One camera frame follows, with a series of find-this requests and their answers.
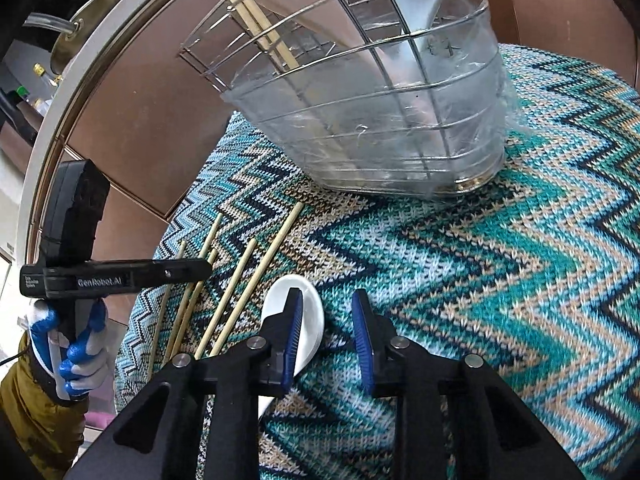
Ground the row of bamboo chopsticks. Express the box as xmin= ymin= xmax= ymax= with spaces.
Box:
xmin=146 ymin=203 xmax=304 ymax=378

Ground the white kitchen countertop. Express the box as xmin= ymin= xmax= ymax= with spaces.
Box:
xmin=10 ymin=0 xmax=231 ymax=271

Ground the person's left forearm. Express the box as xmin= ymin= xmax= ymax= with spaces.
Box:
xmin=0 ymin=345 xmax=88 ymax=480

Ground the white ceramic spoon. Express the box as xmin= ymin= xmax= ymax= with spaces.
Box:
xmin=257 ymin=275 xmax=326 ymax=418

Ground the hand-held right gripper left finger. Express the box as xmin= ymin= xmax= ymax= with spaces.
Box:
xmin=62 ymin=287 xmax=306 ymax=480

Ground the stainless steel pot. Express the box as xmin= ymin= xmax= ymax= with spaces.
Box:
xmin=50 ymin=0 xmax=138 ymax=76

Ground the yellow cap bottle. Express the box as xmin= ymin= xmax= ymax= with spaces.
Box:
xmin=32 ymin=62 xmax=57 ymax=88

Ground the zigzag knitted table cloth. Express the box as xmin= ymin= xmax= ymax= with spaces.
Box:
xmin=112 ymin=42 xmax=640 ymax=480

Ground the person's left hand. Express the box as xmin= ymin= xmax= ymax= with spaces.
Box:
xmin=27 ymin=300 xmax=110 ymax=403

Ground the wire utensil holder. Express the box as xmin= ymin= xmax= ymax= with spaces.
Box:
xmin=175 ymin=0 xmax=518 ymax=201

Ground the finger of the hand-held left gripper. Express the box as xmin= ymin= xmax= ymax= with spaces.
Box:
xmin=131 ymin=258 xmax=213 ymax=287

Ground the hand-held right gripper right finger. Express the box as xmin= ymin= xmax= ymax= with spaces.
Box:
xmin=351 ymin=287 xmax=586 ymax=480

